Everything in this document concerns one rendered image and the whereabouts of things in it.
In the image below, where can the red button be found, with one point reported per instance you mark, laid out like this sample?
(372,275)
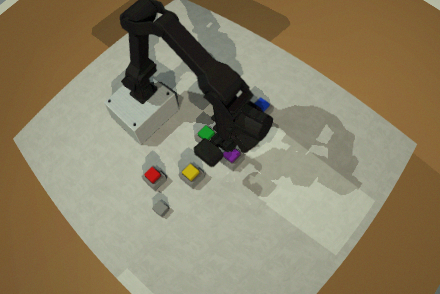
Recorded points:
(154,178)

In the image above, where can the green button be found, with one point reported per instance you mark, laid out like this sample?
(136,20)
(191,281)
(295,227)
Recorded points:
(205,132)

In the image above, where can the yellow button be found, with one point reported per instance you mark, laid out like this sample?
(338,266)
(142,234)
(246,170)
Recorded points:
(191,175)

